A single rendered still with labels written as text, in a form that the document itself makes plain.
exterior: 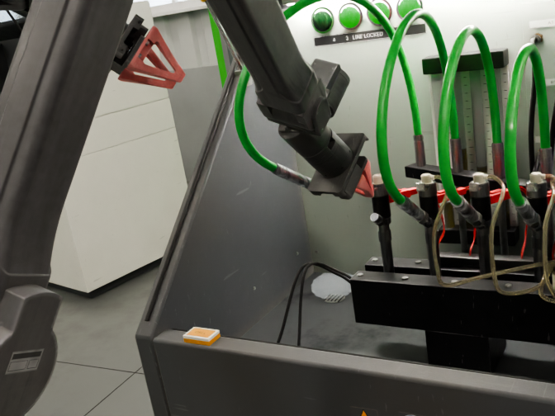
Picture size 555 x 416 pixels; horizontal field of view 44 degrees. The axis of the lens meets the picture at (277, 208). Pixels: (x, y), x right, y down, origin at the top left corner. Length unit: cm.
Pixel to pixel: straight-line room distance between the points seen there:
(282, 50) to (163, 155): 344
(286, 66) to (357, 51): 60
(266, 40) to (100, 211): 326
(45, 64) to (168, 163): 373
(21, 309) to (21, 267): 3
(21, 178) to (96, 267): 349
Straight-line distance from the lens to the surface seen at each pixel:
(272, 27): 72
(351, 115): 141
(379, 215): 110
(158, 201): 416
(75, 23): 48
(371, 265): 118
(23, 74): 48
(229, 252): 128
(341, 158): 98
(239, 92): 101
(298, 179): 108
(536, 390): 88
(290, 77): 80
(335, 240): 151
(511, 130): 87
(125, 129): 401
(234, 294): 131
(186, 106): 608
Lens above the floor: 143
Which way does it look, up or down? 17 degrees down
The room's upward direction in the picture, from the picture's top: 10 degrees counter-clockwise
